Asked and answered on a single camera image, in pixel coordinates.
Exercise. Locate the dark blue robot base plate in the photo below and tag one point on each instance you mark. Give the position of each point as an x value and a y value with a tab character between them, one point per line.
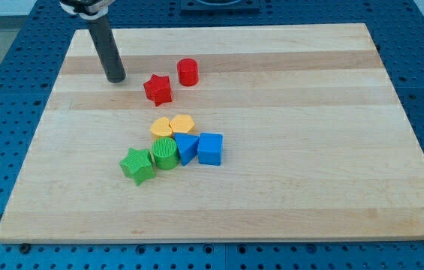
194	6

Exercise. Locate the green cylinder block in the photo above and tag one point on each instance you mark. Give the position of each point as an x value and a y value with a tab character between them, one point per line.
165	153

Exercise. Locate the red cylinder block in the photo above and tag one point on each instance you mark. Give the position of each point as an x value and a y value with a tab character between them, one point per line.
188	72

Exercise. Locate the blue cube block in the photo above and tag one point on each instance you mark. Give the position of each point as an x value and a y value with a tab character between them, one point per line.
209	148

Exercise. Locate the wooden board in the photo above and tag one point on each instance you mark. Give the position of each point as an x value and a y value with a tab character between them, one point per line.
317	146

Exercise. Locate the red star block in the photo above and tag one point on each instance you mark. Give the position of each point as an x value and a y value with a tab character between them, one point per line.
158	89

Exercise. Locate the green star block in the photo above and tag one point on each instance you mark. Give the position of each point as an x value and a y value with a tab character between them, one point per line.
138	165

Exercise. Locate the yellow hexagon block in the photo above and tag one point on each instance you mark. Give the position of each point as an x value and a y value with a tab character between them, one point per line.
182	124

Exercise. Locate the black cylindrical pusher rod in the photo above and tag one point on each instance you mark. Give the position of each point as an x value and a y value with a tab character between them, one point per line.
107	50

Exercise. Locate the yellow heart block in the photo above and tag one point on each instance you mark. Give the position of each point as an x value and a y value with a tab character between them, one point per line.
161	128

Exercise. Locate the blue triangle block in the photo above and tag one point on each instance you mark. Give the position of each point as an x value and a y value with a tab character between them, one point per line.
187	145

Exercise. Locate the white rod mount collar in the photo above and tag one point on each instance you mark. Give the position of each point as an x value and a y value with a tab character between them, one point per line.
86	8

